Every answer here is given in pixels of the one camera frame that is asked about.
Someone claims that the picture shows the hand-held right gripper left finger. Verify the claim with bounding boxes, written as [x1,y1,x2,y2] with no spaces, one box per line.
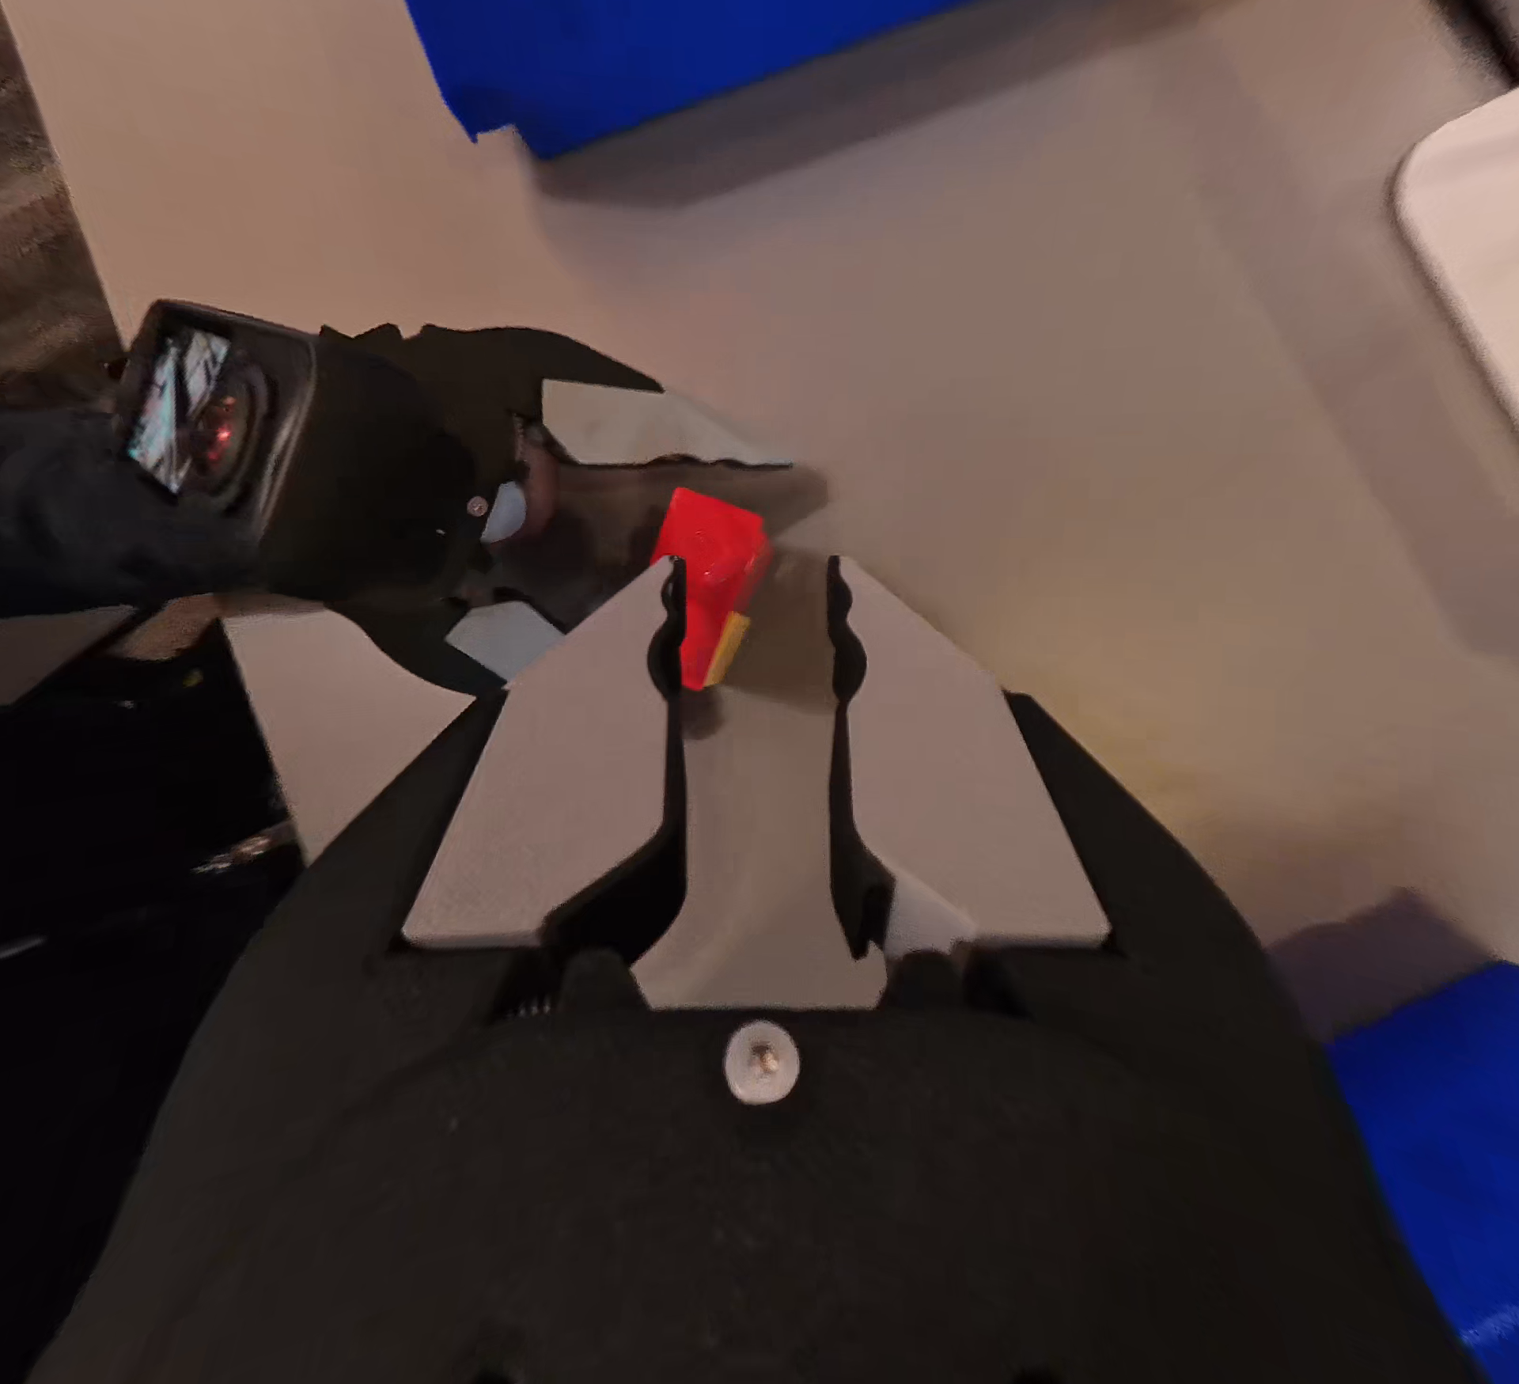
[401,555,692,978]

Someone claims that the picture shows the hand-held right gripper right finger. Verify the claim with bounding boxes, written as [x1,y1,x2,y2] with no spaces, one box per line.
[826,555,1113,965]

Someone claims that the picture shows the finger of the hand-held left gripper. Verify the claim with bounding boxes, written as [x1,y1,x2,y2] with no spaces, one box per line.
[442,596,568,688]
[541,377,797,471]

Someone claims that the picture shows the red two-stud block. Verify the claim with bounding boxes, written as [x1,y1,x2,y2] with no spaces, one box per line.
[649,486,774,648]

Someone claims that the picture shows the person's left forearm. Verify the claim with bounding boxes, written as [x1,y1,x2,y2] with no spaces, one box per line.
[0,403,270,617]

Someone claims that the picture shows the person's left hand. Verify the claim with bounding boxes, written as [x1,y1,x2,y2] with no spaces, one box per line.
[521,435,568,538]

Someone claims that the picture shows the person's legs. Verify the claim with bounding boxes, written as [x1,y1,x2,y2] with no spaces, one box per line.
[0,623,304,1374]

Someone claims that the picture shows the white document stand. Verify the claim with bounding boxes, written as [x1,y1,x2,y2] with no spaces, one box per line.
[1394,88,1519,396]

